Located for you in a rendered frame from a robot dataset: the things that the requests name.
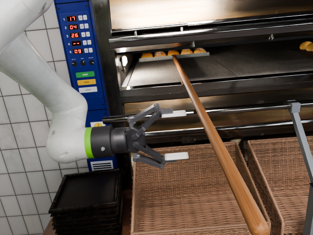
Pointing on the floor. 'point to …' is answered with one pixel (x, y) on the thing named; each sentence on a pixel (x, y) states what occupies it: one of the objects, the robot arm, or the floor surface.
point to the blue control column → (95, 116)
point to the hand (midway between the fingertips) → (183, 134)
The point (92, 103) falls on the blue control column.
